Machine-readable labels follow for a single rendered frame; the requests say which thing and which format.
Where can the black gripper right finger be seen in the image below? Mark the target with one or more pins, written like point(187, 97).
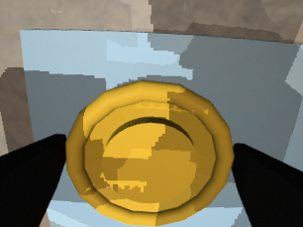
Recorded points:
point(271, 191)

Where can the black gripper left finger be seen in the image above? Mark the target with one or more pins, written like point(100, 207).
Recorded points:
point(28, 180)

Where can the yellow plate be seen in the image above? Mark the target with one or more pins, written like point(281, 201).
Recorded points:
point(149, 153)

